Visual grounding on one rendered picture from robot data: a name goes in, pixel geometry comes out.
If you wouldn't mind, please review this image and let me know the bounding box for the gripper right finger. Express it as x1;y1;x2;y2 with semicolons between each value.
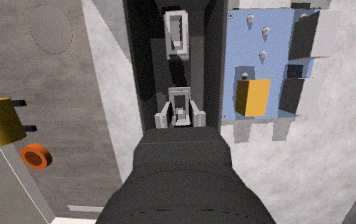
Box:
189;100;206;127

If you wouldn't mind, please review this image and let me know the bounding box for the orange-yellow rectangular block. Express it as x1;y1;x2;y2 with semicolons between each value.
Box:
235;79;271;117

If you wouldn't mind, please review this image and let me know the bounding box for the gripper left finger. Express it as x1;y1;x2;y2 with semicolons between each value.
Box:
155;102;172;128

